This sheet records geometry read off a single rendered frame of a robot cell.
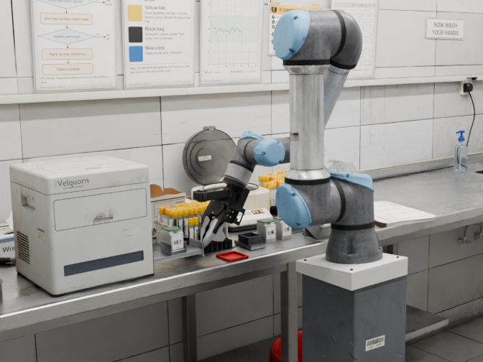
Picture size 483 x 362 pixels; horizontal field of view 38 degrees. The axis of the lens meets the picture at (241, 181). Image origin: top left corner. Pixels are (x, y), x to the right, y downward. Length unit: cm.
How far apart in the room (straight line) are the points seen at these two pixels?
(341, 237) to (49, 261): 74
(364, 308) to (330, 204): 28
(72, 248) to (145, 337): 101
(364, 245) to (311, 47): 52
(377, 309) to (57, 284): 81
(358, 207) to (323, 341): 37
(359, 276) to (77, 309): 69
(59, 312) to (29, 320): 7
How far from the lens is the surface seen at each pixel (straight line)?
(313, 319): 192
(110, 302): 180
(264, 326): 304
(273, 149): 192
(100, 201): 177
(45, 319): 174
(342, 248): 183
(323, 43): 171
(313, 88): 171
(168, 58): 257
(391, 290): 188
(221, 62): 270
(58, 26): 238
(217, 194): 197
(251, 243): 211
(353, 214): 182
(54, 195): 172
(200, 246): 198
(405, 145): 347
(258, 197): 239
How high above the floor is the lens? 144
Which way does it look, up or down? 10 degrees down
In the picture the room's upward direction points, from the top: 1 degrees counter-clockwise
